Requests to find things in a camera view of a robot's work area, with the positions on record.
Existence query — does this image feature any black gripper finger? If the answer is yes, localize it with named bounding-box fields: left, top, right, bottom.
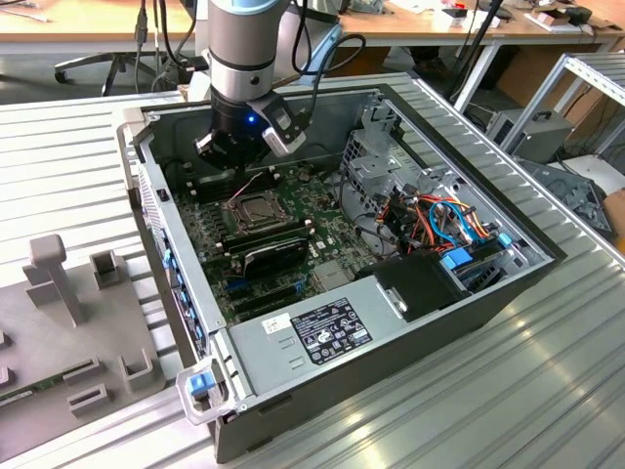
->
left=193, top=134, right=245, bottom=175

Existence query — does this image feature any thin wire locking lever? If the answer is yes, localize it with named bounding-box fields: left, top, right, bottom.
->
left=229, top=173, right=269, bottom=200

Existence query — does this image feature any silver CPU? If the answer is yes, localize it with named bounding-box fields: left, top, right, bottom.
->
left=242, top=197, right=275, bottom=223

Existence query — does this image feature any metal socket cover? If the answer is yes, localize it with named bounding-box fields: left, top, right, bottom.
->
left=228, top=192, right=290, bottom=234

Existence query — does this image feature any CPU socket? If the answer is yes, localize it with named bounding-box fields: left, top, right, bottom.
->
left=222, top=192, right=292, bottom=235

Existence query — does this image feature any black RAM slot bank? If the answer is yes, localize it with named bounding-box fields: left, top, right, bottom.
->
left=214, top=217, right=313, bottom=258
left=185, top=163, right=283, bottom=204

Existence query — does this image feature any black graphics card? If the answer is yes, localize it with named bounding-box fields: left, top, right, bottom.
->
left=241, top=236, right=312, bottom=282

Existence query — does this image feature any green motherboard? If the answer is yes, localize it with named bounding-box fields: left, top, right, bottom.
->
left=168, top=168, right=387, bottom=326

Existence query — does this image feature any office chair base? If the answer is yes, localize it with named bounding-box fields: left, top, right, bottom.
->
left=53, top=51, right=172, bottom=97

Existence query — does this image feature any black expansion slot bank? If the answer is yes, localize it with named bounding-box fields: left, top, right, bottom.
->
left=222, top=276, right=309, bottom=323

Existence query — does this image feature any silver metal drive cage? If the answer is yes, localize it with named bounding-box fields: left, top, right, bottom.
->
left=339, top=129, right=426, bottom=245

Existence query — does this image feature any silver chipset heatsink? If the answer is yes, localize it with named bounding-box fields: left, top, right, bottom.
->
left=312, top=263, right=355, bottom=294

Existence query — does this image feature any brown shoe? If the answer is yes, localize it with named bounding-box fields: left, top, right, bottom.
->
left=411, top=53, right=453, bottom=79

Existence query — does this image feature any grey power supply with label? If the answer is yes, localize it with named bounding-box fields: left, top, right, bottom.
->
left=227, top=273, right=411, bottom=400

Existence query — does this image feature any blue case latch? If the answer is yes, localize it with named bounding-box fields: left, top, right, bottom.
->
left=187, top=373, right=216, bottom=398

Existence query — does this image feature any white box red label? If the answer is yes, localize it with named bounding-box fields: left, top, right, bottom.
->
left=433, top=5, right=470, bottom=29

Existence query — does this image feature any grey parts rack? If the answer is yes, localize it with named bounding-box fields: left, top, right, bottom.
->
left=0, top=234, right=170, bottom=463

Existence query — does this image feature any hard disk in blue carrier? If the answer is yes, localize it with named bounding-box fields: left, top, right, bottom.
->
left=438, top=234, right=513, bottom=294

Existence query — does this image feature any black tripod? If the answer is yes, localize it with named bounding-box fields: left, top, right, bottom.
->
left=443, top=0, right=507, bottom=102

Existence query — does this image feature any open black PC case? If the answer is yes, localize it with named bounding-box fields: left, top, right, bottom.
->
left=110, top=81, right=568, bottom=464

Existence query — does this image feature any large brown cardboard box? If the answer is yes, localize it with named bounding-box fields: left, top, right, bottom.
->
left=495, top=43, right=611, bottom=131

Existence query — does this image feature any green RAM stick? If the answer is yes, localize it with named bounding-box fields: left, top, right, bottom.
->
left=0, top=375, right=67, bottom=406

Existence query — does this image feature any brown cardboard tray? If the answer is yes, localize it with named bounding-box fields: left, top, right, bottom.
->
left=524, top=4, right=595, bottom=33

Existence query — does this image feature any dark plastic case panel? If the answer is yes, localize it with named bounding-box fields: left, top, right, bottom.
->
left=517, top=155, right=616, bottom=240

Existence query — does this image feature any small brown cardboard box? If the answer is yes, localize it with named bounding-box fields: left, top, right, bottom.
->
left=601, top=188, right=625, bottom=241

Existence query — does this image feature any silver camera on black bracket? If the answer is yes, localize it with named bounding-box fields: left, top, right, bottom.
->
left=245, top=90, right=309, bottom=157

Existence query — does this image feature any black cable with plug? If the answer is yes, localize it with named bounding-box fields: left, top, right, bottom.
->
left=132, top=0, right=199, bottom=94

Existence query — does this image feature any orange wire bundle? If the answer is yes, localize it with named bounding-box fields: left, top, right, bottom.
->
left=378, top=192, right=492, bottom=255

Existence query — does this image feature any wooden desk white frame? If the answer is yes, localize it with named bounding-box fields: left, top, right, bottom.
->
left=336, top=0, right=625, bottom=116
left=0, top=0, right=196, bottom=56

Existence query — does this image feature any clear plastic case handle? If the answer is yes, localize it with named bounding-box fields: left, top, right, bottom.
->
left=174, top=356, right=230, bottom=427

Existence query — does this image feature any blue wire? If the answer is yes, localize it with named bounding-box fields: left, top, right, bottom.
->
left=428, top=199, right=478, bottom=245

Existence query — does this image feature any grey box with handle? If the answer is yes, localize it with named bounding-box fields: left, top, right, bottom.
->
left=485, top=107, right=575, bottom=165

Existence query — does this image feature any aluminium profile frame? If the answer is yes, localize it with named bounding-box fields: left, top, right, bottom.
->
left=502, top=51, right=625, bottom=157

